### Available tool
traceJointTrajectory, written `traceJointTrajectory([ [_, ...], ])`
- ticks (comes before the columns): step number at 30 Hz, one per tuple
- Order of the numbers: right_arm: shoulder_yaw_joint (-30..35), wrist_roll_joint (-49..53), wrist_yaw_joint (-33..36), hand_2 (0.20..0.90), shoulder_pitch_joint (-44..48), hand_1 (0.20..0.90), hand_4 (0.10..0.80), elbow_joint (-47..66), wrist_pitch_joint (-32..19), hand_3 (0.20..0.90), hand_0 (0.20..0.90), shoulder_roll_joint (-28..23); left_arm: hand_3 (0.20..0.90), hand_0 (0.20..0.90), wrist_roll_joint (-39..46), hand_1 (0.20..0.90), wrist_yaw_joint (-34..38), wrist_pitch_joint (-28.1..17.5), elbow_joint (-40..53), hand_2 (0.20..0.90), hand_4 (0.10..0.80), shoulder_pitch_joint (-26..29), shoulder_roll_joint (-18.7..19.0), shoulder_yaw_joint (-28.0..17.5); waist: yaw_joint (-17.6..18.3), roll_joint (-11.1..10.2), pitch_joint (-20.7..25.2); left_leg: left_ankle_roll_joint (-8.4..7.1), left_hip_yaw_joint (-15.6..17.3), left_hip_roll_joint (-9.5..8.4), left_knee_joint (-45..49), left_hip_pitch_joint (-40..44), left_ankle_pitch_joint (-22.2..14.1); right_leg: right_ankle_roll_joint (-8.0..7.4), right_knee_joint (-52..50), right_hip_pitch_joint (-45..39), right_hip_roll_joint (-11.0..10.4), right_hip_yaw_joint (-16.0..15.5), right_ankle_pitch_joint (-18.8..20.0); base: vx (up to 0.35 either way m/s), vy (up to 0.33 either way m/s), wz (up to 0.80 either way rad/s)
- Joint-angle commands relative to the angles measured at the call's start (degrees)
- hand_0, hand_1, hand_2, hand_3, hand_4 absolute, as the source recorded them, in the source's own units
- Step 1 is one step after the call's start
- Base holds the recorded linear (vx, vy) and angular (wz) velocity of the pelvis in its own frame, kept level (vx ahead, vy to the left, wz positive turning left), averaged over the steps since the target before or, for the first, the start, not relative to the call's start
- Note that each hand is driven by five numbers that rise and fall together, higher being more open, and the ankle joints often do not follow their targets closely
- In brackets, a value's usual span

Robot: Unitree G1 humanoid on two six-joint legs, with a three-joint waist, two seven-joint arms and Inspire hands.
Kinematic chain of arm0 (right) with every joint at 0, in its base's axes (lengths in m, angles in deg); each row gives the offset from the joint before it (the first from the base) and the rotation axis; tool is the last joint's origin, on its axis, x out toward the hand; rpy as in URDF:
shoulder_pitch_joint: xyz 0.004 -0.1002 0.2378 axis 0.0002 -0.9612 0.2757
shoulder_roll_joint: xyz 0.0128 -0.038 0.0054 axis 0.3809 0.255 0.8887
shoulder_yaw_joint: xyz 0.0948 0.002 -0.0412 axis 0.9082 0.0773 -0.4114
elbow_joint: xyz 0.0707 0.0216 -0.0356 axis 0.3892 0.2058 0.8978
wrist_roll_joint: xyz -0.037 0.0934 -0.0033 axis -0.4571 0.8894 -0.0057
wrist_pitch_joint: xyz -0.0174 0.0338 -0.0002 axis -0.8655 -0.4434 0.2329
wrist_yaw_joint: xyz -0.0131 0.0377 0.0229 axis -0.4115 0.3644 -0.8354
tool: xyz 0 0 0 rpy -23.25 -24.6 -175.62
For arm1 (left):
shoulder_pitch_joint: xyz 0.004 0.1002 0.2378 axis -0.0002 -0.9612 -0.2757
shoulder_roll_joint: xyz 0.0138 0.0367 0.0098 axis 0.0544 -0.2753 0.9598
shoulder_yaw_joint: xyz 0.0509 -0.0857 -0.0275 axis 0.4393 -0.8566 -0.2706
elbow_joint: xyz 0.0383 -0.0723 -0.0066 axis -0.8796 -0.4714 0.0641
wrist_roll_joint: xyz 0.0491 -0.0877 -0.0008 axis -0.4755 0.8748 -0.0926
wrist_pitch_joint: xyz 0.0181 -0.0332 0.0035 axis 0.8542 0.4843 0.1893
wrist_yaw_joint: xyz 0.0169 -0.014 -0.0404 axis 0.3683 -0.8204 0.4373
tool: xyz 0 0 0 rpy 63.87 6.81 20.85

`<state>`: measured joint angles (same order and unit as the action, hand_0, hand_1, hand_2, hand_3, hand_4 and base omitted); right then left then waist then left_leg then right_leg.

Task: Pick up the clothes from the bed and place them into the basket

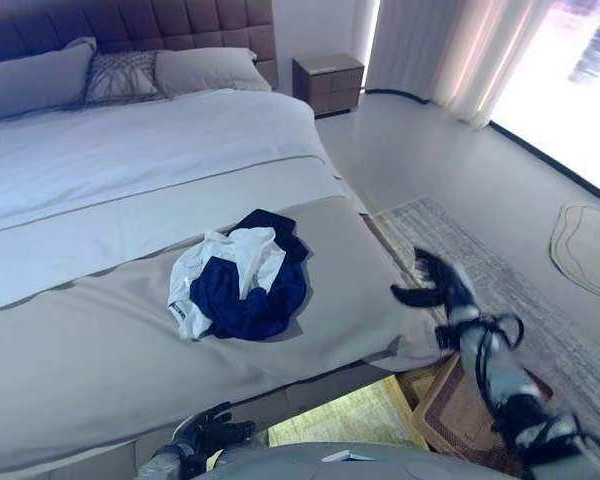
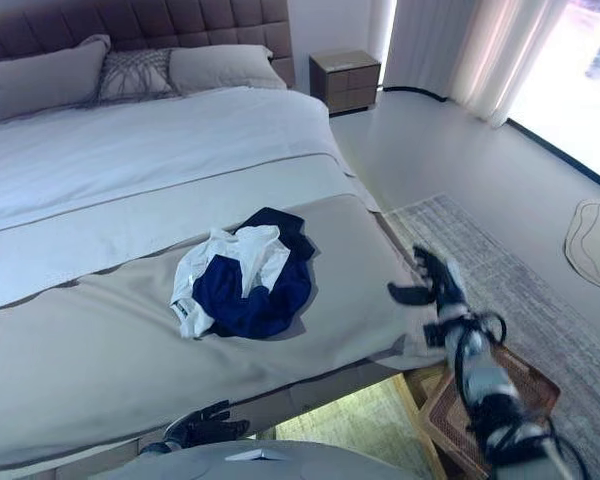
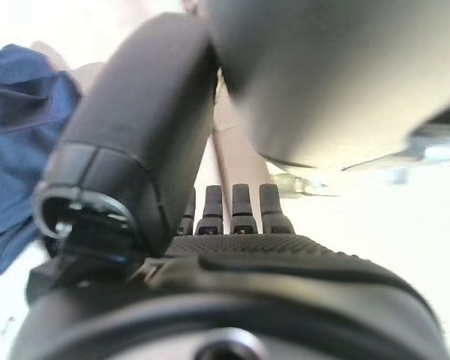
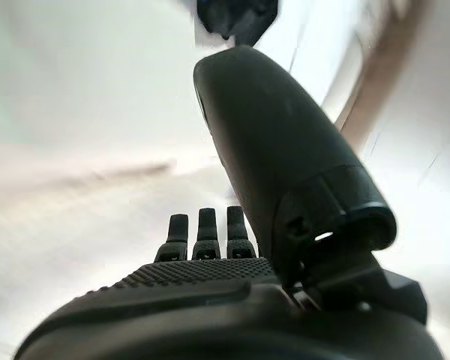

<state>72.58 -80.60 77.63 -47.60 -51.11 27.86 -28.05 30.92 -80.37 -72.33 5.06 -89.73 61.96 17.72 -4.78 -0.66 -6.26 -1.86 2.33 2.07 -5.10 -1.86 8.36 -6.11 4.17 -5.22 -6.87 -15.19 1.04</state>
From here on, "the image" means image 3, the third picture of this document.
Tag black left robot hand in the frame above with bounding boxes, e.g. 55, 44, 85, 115
7, 11, 450, 360

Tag beige pink cloth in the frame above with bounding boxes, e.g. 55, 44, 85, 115
192, 67, 279, 236

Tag blue cloth garment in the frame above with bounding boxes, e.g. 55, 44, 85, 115
0, 43, 84, 284

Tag grey robot body shell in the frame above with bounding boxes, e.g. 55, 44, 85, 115
204, 0, 450, 170

